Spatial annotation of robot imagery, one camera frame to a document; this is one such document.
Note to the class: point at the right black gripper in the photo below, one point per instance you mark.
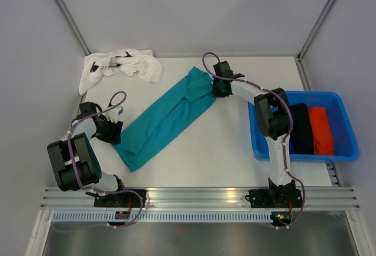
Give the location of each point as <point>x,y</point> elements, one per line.
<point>216,93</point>

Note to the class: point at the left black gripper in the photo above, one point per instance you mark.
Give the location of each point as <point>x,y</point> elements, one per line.
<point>114,138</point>

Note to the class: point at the teal t-shirt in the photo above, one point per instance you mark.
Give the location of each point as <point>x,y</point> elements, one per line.
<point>165,119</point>

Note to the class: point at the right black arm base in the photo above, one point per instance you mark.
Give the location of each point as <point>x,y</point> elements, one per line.
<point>266,198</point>

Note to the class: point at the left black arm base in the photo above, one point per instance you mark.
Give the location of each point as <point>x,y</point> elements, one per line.
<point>122,200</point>

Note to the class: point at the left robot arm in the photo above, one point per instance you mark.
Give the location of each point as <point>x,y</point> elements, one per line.
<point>73,160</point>

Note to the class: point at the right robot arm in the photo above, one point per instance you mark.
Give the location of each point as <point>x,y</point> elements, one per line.
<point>273,116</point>

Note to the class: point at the white t-shirt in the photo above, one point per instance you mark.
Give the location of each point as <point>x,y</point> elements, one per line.
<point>141,63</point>

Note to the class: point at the rolled black t-shirt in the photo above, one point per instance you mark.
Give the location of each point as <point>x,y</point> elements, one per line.
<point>302,135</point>

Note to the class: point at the rolled orange t-shirt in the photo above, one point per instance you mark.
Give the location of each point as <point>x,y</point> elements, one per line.
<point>322,134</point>

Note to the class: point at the blue plastic bin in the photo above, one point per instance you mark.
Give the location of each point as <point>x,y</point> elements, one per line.
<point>345,144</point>

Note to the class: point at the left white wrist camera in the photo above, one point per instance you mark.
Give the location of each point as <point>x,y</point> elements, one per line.
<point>114,114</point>

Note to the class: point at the aluminium mounting rail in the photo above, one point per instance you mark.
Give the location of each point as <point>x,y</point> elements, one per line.
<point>205,198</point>

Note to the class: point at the white slotted cable duct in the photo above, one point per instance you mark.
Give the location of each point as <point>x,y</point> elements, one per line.
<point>166,216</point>

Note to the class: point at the left aluminium frame post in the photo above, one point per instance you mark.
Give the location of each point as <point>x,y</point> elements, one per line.
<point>74,29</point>

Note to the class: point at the aluminium frame post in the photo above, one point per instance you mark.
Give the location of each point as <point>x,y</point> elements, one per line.
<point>74,29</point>
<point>316,27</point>

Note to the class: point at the right aluminium frame post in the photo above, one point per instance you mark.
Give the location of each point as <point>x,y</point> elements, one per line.
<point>316,27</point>

